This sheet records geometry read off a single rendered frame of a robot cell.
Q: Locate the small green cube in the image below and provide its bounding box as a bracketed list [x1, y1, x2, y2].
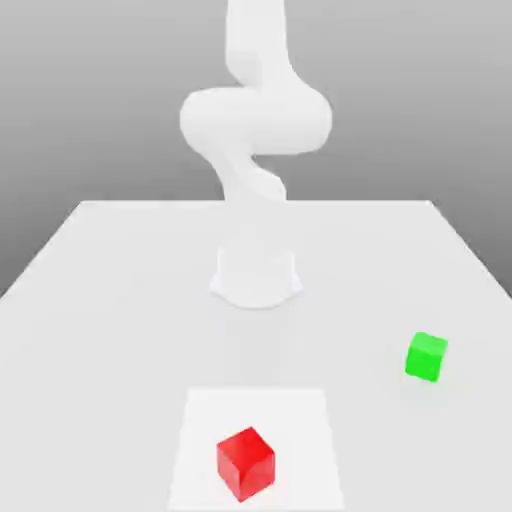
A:
[404, 330, 449, 384]

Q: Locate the small red cube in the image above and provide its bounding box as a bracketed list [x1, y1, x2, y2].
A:
[216, 426, 277, 504]

